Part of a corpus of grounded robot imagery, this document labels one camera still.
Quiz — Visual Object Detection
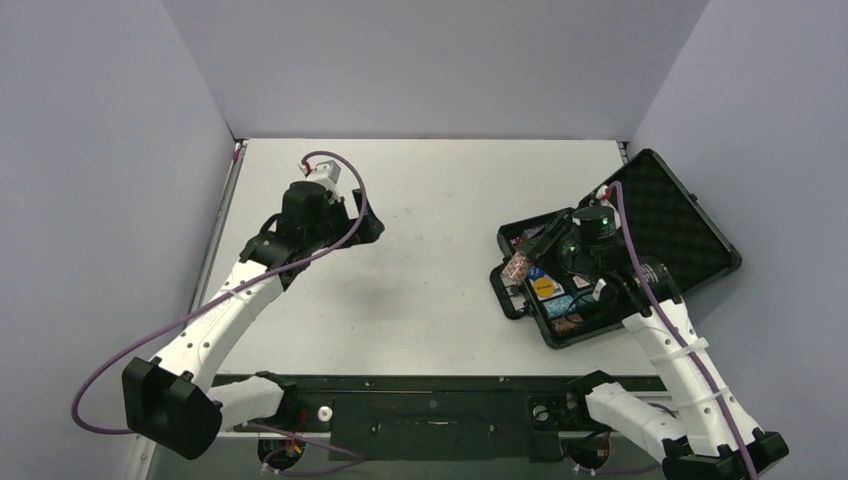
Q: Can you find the light blue chip stack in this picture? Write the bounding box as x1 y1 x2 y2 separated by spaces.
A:
542 295 577 320

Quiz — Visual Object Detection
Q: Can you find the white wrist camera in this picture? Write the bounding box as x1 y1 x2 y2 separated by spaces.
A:
300 159 341 203
593 184 614 203

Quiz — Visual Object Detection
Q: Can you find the black poker set case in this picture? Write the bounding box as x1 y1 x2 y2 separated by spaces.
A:
489 149 742 349

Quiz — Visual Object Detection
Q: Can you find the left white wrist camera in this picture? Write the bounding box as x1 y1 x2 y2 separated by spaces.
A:
300 159 341 203

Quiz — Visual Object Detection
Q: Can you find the red brown chip stack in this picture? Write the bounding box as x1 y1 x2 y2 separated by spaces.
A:
550 316 585 337

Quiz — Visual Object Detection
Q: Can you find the yellow big blind button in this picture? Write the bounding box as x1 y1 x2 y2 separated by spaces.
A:
533 277 557 299

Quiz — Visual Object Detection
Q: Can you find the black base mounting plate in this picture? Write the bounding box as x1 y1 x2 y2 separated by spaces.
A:
264 375 601 462

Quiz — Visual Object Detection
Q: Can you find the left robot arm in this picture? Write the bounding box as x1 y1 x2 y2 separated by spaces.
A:
122 180 385 460

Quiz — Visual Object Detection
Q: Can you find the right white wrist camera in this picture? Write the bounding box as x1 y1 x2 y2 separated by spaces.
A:
593 184 614 203

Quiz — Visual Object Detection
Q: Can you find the blue playing card deck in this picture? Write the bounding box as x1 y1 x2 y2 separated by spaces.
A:
528 275 565 301

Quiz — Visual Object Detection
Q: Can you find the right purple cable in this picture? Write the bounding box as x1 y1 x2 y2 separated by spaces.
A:
606 180 760 480

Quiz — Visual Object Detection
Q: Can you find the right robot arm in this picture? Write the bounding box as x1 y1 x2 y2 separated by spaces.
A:
503 201 789 479

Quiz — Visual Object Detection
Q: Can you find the pink chip stack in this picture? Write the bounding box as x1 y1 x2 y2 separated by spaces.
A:
501 251 534 283

